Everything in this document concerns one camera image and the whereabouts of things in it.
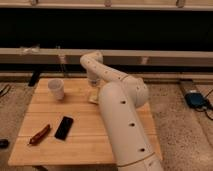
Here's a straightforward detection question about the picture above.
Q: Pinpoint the white sponge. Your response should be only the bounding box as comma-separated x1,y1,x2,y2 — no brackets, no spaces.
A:
89,88,99,104

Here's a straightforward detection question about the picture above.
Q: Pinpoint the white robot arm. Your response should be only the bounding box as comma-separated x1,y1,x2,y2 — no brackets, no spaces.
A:
80,51,164,171

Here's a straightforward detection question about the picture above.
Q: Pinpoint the black phone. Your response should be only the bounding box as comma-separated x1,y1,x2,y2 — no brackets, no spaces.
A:
54,116,73,140

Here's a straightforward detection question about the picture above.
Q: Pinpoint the black cable on floor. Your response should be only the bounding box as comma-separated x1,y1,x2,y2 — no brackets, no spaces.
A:
0,83,12,99

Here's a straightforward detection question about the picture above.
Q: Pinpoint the black post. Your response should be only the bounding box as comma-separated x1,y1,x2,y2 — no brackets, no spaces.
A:
28,66,43,87

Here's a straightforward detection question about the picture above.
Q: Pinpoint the red sausage toy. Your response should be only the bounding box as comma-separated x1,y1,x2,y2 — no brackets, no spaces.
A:
29,125,51,145

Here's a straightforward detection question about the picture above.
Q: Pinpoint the wooden table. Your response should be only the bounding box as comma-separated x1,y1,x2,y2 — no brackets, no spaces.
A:
8,78,162,166

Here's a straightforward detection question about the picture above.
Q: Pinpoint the black object on floor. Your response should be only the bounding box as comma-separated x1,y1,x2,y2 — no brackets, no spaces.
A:
0,139,10,149

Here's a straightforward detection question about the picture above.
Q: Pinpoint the blue device on floor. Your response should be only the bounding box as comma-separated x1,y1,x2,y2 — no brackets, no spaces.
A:
184,93,206,108

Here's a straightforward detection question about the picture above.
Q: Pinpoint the white paper cup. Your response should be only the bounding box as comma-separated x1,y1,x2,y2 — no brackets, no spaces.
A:
48,78,64,100

